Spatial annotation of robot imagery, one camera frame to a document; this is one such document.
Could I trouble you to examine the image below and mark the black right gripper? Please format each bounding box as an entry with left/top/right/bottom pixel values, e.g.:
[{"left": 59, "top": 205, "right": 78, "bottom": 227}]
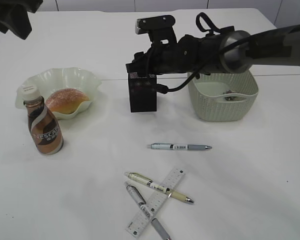
[{"left": 125, "top": 47, "right": 180, "bottom": 75}]

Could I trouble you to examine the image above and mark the paper ball pinkish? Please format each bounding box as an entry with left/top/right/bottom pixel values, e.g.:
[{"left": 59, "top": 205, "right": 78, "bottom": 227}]
[{"left": 223, "top": 89, "right": 239, "bottom": 101}]

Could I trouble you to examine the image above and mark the blue clear grey pen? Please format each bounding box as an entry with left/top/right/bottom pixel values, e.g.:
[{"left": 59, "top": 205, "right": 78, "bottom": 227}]
[{"left": 147, "top": 143, "right": 213, "bottom": 151}]

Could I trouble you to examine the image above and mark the sugared bread bun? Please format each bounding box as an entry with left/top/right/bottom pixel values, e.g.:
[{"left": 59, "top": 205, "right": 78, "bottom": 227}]
[{"left": 45, "top": 88, "right": 90, "bottom": 115}]

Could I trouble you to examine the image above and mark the cream yellow pen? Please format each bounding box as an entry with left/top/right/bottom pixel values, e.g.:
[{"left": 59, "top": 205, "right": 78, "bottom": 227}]
[{"left": 124, "top": 172, "right": 195, "bottom": 204}]

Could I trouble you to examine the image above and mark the brown coffee bottle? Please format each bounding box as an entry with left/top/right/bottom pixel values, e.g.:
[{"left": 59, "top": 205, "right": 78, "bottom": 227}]
[{"left": 18, "top": 85, "right": 64, "bottom": 155}]

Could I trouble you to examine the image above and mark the transparent plastic ruler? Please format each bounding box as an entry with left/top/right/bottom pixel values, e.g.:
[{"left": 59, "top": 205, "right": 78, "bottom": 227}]
[{"left": 125, "top": 167, "right": 186, "bottom": 237}]

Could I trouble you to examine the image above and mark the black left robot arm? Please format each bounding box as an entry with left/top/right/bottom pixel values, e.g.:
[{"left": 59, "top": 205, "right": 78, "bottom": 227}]
[{"left": 0, "top": 0, "right": 43, "bottom": 40}]

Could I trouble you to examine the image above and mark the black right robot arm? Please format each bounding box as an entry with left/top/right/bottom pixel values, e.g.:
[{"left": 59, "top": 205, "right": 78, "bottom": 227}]
[{"left": 126, "top": 24, "right": 300, "bottom": 76}]

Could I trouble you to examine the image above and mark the black mesh pen holder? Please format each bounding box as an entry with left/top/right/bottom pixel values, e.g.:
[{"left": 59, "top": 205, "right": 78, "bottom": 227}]
[{"left": 128, "top": 72, "right": 157, "bottom": 113}]

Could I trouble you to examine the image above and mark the grey green plastic basket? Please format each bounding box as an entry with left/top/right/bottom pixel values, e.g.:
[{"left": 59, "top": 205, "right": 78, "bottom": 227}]
[{"left": 187, "top": 70, "right": 259, "bottom": 122}]

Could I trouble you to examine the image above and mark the pale green wavy plate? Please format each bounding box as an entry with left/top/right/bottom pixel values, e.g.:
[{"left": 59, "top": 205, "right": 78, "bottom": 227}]
[{"left": 20, "top": 67, "right": 102, "bottom": 120}]

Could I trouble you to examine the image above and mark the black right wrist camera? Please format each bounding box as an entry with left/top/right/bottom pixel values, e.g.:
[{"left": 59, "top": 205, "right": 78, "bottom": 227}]
[{"left": 135, "top": 15, "right": 177, "bottom": 45}]

